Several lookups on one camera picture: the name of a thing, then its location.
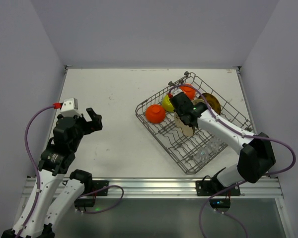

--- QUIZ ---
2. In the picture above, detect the yellow-green bowl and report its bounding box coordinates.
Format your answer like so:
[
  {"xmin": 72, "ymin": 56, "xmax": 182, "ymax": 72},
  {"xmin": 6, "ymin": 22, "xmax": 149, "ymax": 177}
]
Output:
[{"xmin": 161, "ymin": 95, "xmax": 174, "ymax": 112}]

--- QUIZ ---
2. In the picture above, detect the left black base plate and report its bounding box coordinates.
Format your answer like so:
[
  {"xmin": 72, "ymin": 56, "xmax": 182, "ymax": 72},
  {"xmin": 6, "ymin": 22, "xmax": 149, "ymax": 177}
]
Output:
[{"xmin": 89, "ymin": 179, "xmax": 109, "ymax": 196}]

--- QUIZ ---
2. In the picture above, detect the yellow patterned plate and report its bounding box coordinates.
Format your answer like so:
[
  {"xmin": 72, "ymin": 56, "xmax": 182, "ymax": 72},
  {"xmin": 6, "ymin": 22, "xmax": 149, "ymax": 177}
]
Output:
[{"xmin": 202, "ymin": 93, "xmax": 221, "ymax": 114}]

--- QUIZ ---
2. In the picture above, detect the orange bowl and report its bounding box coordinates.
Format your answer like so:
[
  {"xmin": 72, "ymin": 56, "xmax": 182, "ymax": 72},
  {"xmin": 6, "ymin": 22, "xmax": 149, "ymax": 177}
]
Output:
[
  {"xmin": 180, "ymin": 84, "xmax": 196, "ymax": 101},
  {"xmin": 145, "ymin": 104, "xmax": 165, "ymax": 123}
]

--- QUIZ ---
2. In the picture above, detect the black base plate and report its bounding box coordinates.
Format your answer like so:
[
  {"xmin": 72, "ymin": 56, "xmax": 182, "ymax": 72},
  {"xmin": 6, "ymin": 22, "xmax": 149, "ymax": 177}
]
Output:
[
  {"xmin": 89, "ymin": 179, "xmax": 109, "ymax": 196},
  {"xmin": 195, "ymin": 180, "xmax": 241, "ymax": 196}
]

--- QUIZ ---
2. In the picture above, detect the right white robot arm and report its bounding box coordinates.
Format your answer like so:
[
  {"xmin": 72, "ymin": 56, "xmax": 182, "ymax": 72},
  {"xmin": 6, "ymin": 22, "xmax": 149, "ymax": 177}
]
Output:
[{"xmin": 169, "ymin": 90, "xmax": 276, "ymax": 193}]

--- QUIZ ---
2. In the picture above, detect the cream plate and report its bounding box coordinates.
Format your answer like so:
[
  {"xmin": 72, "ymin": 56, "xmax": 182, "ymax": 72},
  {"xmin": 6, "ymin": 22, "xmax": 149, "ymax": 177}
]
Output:
[
  {"xmin": 192, "ymin": 99, "xmax": 207, "ymax": 108},
  {"xmin": 174, "ymin": 112, "xmax": 195, "ymax": 137}
]

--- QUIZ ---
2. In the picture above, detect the aluminium mounting rail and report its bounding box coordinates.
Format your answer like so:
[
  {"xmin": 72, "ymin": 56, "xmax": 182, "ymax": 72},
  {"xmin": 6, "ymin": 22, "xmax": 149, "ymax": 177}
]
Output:
[{"xmin": 21, "ymin": 176, "xmax": 285, "ymax": 199}]

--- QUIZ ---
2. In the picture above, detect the orange bowl front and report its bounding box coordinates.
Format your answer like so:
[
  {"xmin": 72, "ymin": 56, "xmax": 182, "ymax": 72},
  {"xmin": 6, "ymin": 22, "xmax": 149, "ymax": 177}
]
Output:
[{"xmin": 145, "ymin": 104, "xmax": 165, "ymax": 123}]

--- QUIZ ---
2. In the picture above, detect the grey wire dish rack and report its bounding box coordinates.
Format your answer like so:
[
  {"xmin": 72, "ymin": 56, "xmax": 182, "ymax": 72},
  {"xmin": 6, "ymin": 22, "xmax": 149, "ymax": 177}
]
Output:
[{"xmin": 135, "ymin": 71, "xmax": 253, "ymax": 175}]

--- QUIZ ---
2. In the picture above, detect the orange bowl back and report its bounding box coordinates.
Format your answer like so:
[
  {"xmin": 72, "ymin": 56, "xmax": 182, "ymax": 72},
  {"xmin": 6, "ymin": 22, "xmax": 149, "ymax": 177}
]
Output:
[{"xmin": 180, "ymin": 84, "xmax": 196, "ymax": 101}]

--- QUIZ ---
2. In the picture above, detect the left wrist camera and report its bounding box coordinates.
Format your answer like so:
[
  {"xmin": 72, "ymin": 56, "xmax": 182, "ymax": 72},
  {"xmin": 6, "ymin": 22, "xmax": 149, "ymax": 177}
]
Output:
[{"xmin": 60, "ymin": 98, "xmax": 81, "ymax": 117}]

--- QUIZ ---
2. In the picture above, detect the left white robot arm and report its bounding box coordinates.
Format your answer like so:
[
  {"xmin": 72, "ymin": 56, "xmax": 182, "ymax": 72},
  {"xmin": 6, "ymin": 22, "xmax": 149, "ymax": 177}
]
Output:
[{"xmin": 2, "ymin": 103, "xmax": 103, "ymax": 238}]

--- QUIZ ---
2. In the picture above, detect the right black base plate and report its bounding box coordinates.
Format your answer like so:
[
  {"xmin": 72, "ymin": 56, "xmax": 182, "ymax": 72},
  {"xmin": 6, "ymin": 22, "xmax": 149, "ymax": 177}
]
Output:
[{"xmin": 195, "ymin": 180, "xmax": 241, "ymax": 196}]

